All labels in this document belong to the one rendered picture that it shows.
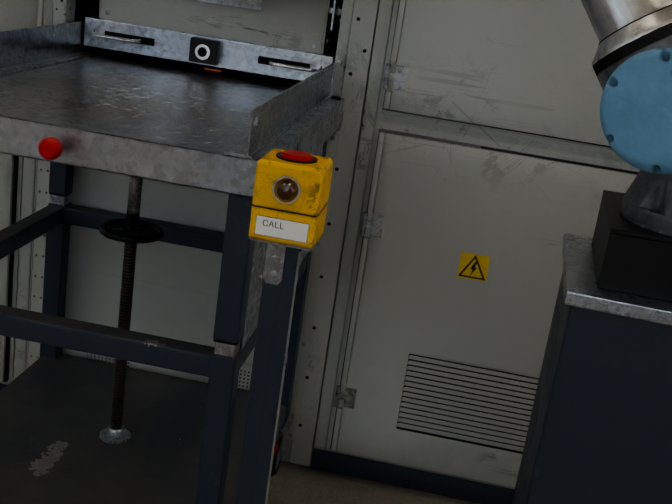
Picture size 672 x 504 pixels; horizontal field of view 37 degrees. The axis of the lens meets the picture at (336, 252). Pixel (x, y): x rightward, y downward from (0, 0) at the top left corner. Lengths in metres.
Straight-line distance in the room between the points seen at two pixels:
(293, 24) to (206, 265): 0.55
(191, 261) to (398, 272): 0.46
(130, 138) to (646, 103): 0.70
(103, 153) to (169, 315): 0.85
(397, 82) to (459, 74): 0.12
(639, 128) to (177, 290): 1.28
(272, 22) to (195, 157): 0.74
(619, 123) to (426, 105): 0.84
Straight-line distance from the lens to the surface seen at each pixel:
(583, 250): 1.59
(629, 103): 1.23
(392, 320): 2.14
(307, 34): 2.10
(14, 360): 2.47
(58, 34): 2.13
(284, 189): 1.15
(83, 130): 1.48
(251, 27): 2.13
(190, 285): 2.23
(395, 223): 2.08
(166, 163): 1.44
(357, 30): 2.04
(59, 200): 2.22
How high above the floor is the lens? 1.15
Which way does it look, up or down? 17 degrees down
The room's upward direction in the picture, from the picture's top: 8 degrees clockwise
